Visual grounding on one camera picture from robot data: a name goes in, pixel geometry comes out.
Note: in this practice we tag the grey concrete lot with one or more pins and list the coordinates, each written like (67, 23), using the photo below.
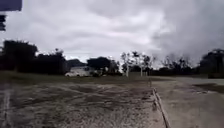
(83, 106)

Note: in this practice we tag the row of dark trees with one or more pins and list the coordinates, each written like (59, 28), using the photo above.
(213, 63)

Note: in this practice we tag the white vehicle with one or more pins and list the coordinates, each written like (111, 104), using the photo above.
(78, 71)

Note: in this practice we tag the dark clump of trees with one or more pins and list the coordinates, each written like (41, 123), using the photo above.
(23, 56)

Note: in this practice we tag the grass strip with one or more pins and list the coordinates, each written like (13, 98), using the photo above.
(40, 78)

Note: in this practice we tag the group of pale-trunked trees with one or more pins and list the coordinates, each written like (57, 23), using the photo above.
(127, 63)

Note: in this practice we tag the grey concrete pavement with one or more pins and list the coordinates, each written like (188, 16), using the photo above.
(193, 110)

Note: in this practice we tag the dark kerb line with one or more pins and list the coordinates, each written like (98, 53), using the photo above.
(160, 106)

